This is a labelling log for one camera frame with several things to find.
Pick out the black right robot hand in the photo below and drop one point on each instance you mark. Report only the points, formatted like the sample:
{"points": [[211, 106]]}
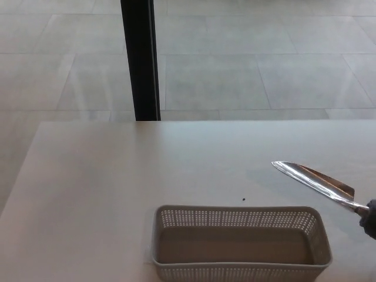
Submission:
{"points": [[370, 218]]}

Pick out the grey perforated plastic basket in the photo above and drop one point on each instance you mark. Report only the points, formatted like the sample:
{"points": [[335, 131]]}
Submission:
{"points": [[238, 271]]}

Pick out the black vertical post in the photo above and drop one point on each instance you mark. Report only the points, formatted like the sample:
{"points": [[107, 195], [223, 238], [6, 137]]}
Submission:
{"points": [[142, 58]]}

